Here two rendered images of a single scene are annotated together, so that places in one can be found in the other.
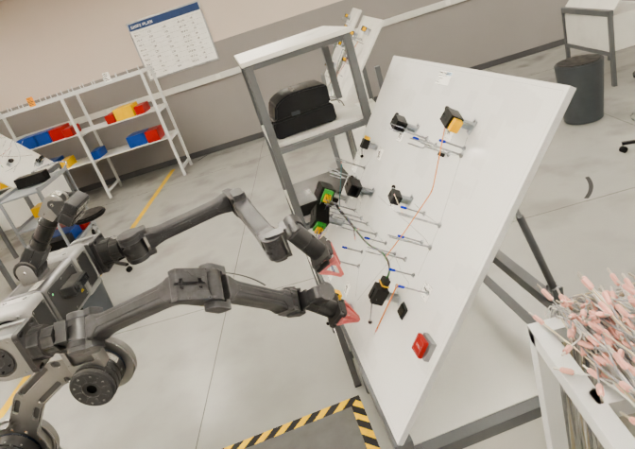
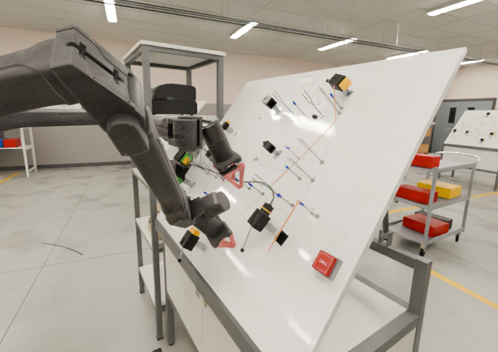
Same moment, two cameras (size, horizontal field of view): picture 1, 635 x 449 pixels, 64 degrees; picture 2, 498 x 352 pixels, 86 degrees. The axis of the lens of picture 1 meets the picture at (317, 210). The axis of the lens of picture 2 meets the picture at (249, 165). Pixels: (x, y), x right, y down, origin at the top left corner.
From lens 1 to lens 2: 0.90 m
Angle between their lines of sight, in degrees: 30
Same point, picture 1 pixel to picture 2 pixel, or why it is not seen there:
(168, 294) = (46, 58)
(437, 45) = not seen: hidden behind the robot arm
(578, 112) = not seen: hidden behind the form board
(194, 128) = (47, 148)
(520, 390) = (367, 322)
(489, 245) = (400, 162)
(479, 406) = (341, 339)
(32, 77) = not seen: outside the picture
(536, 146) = (439, 87)
